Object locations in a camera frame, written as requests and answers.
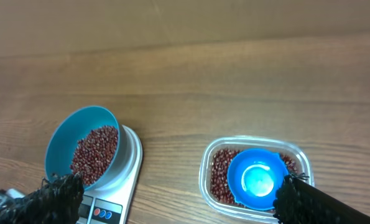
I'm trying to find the clear plastic food container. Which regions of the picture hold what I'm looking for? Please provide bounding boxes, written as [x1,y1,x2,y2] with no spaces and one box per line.
[199,136,315,223]

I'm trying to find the red adzuki beans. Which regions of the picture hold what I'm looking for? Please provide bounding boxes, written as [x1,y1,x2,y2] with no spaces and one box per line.
[210,148,299,212]

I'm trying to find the teal blue bowl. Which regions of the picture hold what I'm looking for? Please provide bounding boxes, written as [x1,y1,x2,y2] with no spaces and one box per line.
[45,106,130,191]

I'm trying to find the blue plastic measuring scoop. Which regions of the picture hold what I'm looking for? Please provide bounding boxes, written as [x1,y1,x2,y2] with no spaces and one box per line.
[227,148,289,211]

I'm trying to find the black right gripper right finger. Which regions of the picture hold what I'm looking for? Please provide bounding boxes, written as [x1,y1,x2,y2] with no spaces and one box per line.
[273,173,370,224]

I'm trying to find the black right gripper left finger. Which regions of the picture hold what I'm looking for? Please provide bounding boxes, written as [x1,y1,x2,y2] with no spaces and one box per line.
[0,174,85,224]

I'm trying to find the red beans in bowl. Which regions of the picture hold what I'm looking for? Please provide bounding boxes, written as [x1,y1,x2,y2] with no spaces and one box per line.
[70,126,118,185]

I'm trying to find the white digital kitchen scale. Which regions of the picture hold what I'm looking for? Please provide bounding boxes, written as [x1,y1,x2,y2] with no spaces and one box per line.
[4,124,144,224]

